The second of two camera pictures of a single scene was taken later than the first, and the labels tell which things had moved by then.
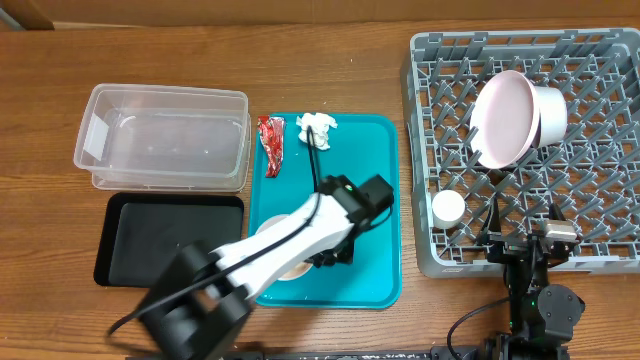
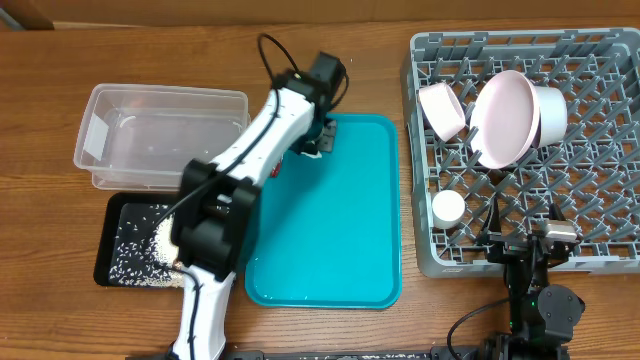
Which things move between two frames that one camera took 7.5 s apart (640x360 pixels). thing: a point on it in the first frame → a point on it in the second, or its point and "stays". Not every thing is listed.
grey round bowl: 448,208 stays
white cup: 553,115 stays
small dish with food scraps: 298,270 → 442,111
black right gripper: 503,248 stays
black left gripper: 344,255 → 325,140
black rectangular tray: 139,232 stays
